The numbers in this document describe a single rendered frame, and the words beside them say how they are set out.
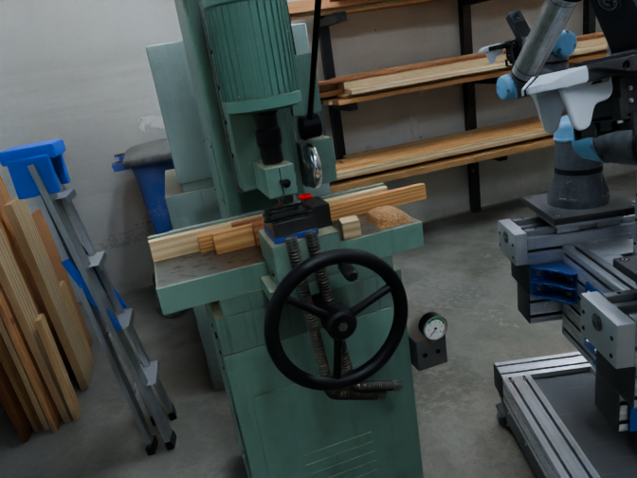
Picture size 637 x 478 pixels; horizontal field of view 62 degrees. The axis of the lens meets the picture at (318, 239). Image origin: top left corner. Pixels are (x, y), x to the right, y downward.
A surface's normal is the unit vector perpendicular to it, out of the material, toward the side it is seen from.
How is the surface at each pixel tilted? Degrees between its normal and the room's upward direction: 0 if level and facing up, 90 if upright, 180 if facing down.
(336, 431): 90
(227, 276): 90
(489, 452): 0
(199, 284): 90
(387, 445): 90
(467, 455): 0
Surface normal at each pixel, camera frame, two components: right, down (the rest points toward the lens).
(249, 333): 0.31, 0.27
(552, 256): 0.01, 0.33
